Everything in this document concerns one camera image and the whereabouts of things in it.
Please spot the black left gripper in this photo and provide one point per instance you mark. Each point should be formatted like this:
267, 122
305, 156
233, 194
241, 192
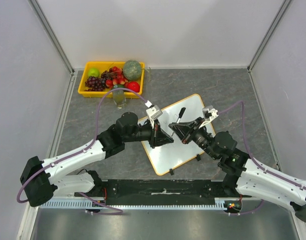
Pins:
158, 136

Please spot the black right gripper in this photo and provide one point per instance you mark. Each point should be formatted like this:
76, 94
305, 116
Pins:
191, 130

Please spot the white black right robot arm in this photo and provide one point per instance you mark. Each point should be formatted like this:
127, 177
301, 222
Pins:
244, 175

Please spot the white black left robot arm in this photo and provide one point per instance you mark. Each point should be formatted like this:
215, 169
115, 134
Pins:
40, 179

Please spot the red tomato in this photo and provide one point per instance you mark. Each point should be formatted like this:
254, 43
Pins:
134, 86

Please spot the green avocado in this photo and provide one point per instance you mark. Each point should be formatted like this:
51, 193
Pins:
117, 86

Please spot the red cherry bunch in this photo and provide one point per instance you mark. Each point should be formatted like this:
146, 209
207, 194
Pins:
114, 76

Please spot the green netted melon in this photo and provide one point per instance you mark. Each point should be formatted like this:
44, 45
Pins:
132, 70

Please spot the dark purple grape bunch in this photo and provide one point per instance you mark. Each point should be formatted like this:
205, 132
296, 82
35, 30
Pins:
96, 84

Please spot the yellow plastic fruit tray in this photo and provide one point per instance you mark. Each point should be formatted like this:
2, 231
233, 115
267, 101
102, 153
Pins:
103, 66

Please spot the green apple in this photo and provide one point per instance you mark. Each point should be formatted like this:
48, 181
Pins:
93, 72

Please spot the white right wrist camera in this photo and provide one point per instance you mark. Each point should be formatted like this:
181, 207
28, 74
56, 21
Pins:
209, 113

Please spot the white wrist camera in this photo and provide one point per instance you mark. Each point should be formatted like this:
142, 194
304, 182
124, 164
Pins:
209, 113
153, 112

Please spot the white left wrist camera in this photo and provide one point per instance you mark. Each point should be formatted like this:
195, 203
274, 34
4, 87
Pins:
153, 112

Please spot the light blue cable duct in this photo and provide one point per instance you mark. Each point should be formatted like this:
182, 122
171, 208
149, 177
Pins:
61, 203

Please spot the aluminium frame post left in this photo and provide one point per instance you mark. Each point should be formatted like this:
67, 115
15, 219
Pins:
51, 34

